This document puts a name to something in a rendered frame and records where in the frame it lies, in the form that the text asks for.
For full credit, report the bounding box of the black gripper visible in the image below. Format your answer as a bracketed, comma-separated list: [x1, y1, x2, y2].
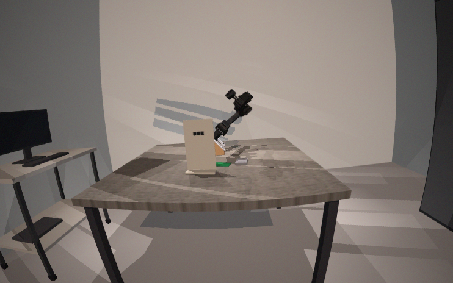
[225, 89, 252, 115]

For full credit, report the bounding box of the beige panel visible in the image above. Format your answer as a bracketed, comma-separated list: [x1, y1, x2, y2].
[183, 118, 217, 174]

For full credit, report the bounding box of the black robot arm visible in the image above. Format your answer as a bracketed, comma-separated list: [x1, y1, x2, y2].
[214, 92, 253, 140]

